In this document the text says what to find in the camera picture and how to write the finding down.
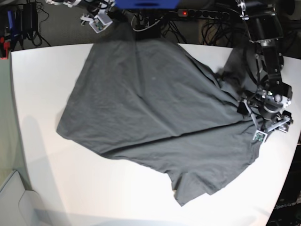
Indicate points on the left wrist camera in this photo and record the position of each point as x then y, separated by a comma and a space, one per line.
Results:
260, 136

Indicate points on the blue tool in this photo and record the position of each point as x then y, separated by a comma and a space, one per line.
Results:
12, 25

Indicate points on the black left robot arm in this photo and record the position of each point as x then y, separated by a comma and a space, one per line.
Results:
264, 29

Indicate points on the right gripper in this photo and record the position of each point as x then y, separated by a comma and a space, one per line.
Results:
93, 10

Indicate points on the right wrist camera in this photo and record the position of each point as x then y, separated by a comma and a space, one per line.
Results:
100, 22

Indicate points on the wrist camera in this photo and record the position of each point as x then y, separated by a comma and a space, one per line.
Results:
100, 22
260, 136

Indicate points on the blue box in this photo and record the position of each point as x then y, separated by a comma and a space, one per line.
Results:
147, 4

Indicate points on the black power strip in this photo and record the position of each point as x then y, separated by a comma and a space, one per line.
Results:
203, 14

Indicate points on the black power adapter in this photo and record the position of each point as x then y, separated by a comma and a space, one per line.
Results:
29, 20

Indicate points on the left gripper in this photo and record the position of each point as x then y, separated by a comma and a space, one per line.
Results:
265, 120

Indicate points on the grey t-shirt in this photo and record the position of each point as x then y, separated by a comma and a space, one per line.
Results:
150, 102

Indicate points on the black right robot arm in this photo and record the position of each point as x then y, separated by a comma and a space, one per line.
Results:
79, 3

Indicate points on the red clamp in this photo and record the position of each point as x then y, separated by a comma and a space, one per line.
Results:
4, 48

